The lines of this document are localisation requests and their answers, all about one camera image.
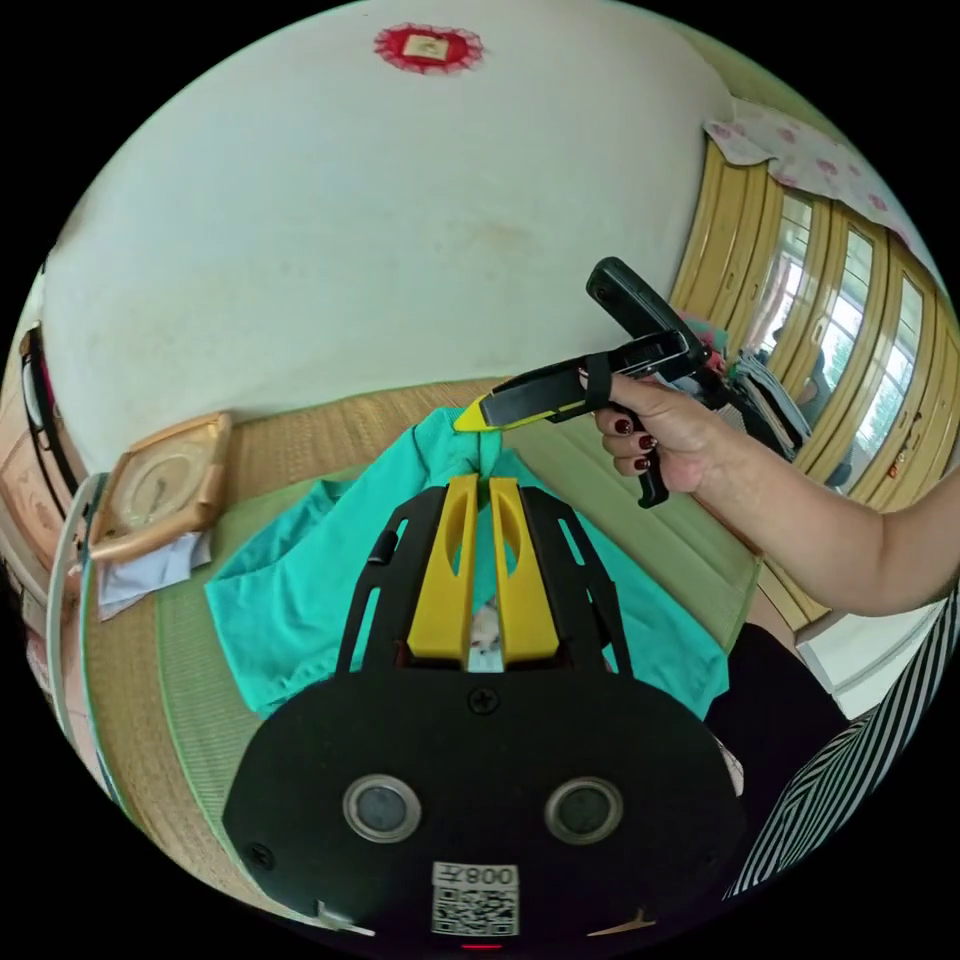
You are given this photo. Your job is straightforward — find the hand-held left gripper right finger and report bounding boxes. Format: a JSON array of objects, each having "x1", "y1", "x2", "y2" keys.
[{"x1": 488, "y1": 476, "x2": 561, "y2": 666}]

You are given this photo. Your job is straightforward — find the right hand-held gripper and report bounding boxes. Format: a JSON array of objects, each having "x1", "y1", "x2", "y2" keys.
[{"x1": 452, "y1": 328, "x2": 731, "y2": 511}]

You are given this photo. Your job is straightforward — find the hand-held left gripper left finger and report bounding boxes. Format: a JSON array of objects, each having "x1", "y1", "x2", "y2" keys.
[{"x1": 407, "y1": 473, "x2": 480, "y2": 662}]

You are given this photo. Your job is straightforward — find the cyan long sleeve shirt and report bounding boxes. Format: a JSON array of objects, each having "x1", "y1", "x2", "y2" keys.
[{"x1": 203, "y1": 407, "x2": 731, "y2": 722}]

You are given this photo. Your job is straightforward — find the person's right forearm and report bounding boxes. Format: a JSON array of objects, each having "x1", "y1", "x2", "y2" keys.
[{"x1": 693, "y1": 408, "x2": 960, "y2": 619}]

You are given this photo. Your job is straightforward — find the person's right hand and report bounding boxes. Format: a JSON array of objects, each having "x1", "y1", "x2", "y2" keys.
[{"x1": 595, "y1": 372, "x2": 727, "y2": 496}]

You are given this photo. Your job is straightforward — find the bed with woven mat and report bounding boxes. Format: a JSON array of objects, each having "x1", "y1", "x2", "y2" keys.
[{"x1": 80, "y1": 377, "x2": 765, "y2": 925}]

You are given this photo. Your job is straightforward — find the pile of clothes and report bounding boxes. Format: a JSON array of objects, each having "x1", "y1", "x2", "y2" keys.
[{"x1": 671, "y1": 305, "x2": 816, "y2": 463}]

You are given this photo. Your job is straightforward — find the square gold clock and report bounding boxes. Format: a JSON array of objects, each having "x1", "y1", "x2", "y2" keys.
[{"x1": 88, "y1": 410, "x2": 235, "y2": 565}]

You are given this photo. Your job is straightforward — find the white cloth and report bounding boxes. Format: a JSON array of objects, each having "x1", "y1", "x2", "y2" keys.
[{"x1": 96, "y1": 530, "x2": 214, "y2": 623}]

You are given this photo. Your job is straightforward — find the person's body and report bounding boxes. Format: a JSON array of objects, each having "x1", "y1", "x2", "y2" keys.
[{"x1": 704, "y1": 581, "x2": 960, "y2": 901}]

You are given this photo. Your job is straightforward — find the yellow cupboard with mirrors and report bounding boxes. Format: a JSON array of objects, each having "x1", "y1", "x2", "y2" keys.
[{"x1": 665, "y1": 95, "x2": 960, "y2": 515}]

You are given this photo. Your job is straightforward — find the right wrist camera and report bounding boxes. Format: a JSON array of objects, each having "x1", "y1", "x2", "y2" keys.
[{"x1": 585, "y1": 256, "x2": 711, "y2": 363}]

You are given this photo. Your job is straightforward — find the red round wall ornament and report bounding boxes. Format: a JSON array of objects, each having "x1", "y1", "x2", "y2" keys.
[{"x1": 373, "y1": 21, "x2": 486, "y2": 76}]

